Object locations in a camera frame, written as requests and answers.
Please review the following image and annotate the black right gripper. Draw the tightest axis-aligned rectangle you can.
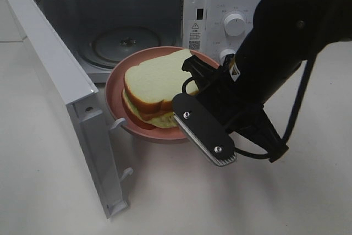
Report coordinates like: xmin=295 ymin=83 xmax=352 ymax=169
xmin=181 ymin=55 xmax=289 ymax=162

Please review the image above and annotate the white bread sandwich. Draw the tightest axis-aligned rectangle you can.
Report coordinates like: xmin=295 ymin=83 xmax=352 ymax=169
xmin=122 ymin=49 xmax=192 ymax=129

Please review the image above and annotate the pink round plate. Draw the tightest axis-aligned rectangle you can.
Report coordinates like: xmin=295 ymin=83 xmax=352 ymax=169
xmin=105 ymin=46 xmax=219 ymax=144

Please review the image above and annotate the white microwave door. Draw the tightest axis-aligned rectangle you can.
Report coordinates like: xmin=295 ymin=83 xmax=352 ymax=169
xmin=6 ymin=0 xmax=133 ymax=218

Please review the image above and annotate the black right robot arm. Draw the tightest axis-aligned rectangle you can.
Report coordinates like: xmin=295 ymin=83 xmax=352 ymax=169
xmin=172 ymin=0 xmax=351 ymax=166

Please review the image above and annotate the lower white timer knob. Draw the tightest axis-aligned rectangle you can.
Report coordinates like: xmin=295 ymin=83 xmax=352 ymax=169
xmin=218 ymin=48 xmax=236 ymax=65

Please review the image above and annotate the white warning label sticker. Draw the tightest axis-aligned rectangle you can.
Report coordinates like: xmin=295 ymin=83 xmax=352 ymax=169
xmin=186 ymin=20 xmax=204 ymax=52

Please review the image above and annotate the upper white power knob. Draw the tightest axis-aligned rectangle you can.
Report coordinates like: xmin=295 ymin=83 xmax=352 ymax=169
xmin=223 ymin=12 xmax=246 ymax=37

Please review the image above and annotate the glass microwave turntable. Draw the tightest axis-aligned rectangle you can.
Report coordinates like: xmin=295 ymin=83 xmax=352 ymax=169
xmin=88 ymin=26 xmax=161 ymax=69

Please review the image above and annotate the white microwave oven body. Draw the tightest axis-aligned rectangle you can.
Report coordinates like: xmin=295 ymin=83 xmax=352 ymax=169
xmin=34 ymin=0 xmax=260 ymax=83

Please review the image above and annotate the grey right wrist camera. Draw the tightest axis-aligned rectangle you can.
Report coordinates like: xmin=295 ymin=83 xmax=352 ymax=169
xmin=172 ymin=93 xmax=237 ymax=167

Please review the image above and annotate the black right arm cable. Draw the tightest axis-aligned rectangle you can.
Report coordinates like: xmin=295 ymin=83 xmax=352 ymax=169
xmin=180 ymin=56 xmax=316 ymax=160

